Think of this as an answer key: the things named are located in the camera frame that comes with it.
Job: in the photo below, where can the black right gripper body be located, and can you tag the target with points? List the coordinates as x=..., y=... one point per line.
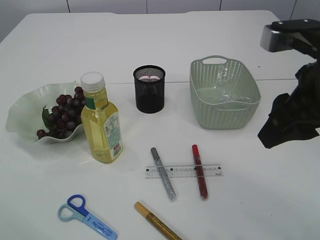
x=296, y=116

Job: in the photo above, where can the clear plastic sheet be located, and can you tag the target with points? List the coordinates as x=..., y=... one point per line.
x=227, y=79

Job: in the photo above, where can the pink safety scissors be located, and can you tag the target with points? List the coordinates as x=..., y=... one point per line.
x=146, y=78

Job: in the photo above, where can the yellow oil bottle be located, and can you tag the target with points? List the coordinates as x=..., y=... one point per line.
x=100, y=119

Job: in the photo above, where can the purple artificial grape bunch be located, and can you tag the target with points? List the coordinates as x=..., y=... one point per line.
x=63, y=118

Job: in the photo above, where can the green plastic woven basket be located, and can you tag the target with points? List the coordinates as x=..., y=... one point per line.
x=209, y=112

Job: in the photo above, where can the clear plastic ruler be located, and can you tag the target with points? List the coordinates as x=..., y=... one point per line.
x=184, y=171

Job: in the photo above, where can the red glitter pen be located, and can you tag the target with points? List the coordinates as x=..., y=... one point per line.
x=199, y=173

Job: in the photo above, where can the silver glitter pen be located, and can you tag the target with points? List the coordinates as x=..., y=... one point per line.
x=163, y=175

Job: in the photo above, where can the black mesh pen holder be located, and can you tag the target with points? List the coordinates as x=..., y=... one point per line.
x=149, y=96

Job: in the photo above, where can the gold glitter pen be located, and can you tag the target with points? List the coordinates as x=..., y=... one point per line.
x=153, y=220

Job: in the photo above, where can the green wavy plastic plate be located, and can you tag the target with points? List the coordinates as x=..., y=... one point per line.
x=25, y=115

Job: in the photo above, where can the blue safety scissors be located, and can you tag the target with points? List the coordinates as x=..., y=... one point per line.
x=81, y=214

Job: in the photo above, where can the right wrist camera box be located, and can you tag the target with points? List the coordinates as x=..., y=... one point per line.
x=302, y=35

